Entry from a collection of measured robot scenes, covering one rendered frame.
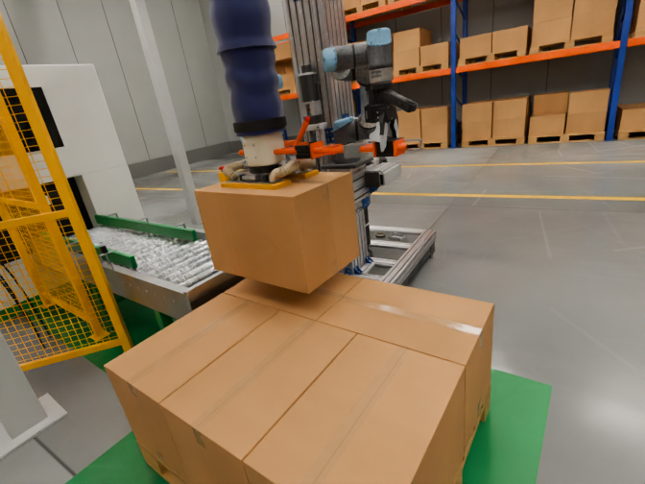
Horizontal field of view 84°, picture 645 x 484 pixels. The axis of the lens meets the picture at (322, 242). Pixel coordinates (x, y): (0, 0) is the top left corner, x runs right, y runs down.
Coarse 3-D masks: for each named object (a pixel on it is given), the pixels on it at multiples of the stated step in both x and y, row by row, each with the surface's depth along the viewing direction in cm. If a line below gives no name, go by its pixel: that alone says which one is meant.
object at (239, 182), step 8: (240, 176) 157; (264, 176) 149; (224, 184) 160; (232, 184) 157; (240, 184) 154; (248, 184) 151; (256, 184) 148; (264, 184) 146; (272, 184) 144; (280, 184) 144; (288, 184) 148
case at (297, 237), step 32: (224, 192) 151; (256, 192) 143; (288, 192) 136; (320, 192) 141; (352, 192) 160; (224, 224) 159; (256, 224) 146; (288, 224) 135; (320, 224) 143; (352, 224) 163; (224, 256) 169; (256, 256) 154; (288, 256) 142; (320, 256) 146; (352, 256) 166; (288, 288) 149
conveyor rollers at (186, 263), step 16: (96, 240) 301; (112, 240) 295; (128, 240) 288; (144, 240) 287; (160, 240) 280; (176, 240) 272; (144, 256) 252; (160, 256) 244; (176, 256) 242; (192, 256) 241; (208, 256) 232; (144, 272) 225; (160, 272) 224; (176, 272) 215; (192, 272) 212; (208, 272) 210
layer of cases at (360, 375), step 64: (192, 320) 162; (256, 320) 155; (320, 320) 149; (384, 320) 143; (448, 320) 137; (128, 384) 130; (192, 384) 123; (256, 384) 119; (320, 384) 115; (384, 384) 112; (448, 384) 108; (192, 448) 114; (256, 448) 97; (320, 448) 94; (384, 448) 92; (448, 448) 109
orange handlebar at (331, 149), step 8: (288, 144) 174; (328, 144) 137; (336, 144) 137; (368, 144) 129; (400, 144) 119; (240, 152) 163; (280, 152) 149; (288, 152) 146; (320, 152) 137; (328, 152) 135; (336, 152) 133; (368, 152) 126
